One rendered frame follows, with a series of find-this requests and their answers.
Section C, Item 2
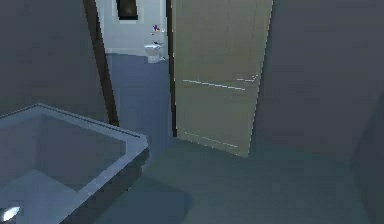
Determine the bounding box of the grey square bathtub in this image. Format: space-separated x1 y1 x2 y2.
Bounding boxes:
0 103 150 224

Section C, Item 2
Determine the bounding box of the beige room door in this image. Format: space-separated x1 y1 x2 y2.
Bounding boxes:
170 0 274 159

